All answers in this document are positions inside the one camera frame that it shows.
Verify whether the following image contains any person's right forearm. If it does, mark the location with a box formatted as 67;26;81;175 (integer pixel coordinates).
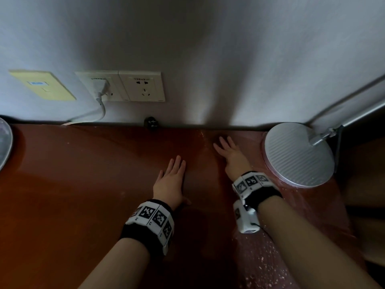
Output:
257;195;379;289

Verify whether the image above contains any white power plug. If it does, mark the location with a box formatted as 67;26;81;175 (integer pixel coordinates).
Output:
90;78;109;101

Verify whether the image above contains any red wooden table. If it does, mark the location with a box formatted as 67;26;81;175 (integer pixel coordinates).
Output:
0;123;367;289

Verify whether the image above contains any silver desk lamp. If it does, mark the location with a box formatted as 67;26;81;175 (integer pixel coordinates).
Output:
264;74;385;189

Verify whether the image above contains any white plug cable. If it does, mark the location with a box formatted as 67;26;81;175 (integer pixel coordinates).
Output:
61;99;106;126

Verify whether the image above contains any beige curtain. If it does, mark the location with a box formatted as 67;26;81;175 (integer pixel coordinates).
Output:
340;138;385;265

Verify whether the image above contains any person's left hand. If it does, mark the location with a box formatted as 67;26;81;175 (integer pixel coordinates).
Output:
152;155;192;211

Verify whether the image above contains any black lamp cable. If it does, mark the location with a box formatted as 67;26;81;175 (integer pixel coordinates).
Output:
333;126;344;175

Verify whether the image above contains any white wall power socket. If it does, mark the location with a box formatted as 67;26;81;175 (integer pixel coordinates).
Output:
74;70;166;103

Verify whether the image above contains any round grey metal tray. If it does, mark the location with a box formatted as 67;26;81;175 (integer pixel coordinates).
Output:
0;117;14;172

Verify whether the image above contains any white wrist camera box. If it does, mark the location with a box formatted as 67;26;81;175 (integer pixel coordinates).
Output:
233;200;261;234

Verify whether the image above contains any beige wall plate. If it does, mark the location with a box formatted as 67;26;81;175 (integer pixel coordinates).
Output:
8;70;77;102

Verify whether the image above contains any person's right hand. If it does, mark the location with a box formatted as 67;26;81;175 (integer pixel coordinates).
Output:
213;136;253;181

